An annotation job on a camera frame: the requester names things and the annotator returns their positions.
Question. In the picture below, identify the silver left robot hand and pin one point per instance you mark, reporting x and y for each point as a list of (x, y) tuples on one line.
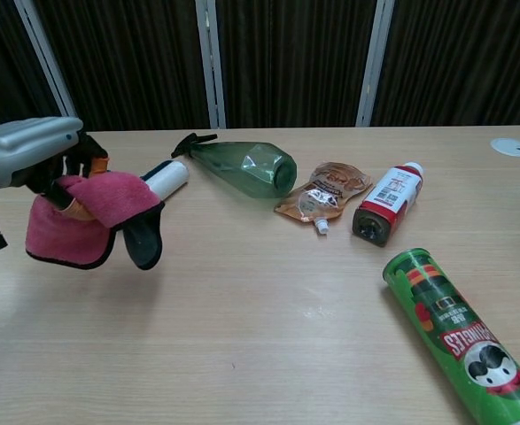
[(25, 148)]

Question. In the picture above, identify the pink cloth with black trim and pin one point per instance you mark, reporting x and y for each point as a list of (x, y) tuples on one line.
[(104, 195)]

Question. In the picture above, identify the dark pleated partition panel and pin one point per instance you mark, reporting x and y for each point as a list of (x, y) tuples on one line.
[(126, 62), (295, 62), (2, 66), (463, 62)]

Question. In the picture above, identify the green plastic spray bottle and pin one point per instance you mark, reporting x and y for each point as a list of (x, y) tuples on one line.
[(242, 172)]

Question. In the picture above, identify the brown spout pouch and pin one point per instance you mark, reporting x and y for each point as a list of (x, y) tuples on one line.
[(330, 186)]

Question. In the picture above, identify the red white drink bottle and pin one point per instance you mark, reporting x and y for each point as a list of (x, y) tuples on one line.
[(390, 195)]

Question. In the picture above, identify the green Pringles can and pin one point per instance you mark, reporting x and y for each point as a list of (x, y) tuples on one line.
[(454, 327)]

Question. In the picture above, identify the grey metal partition post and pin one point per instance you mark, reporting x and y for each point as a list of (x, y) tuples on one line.
[(374, 62), (47, 62), (211, 62)]

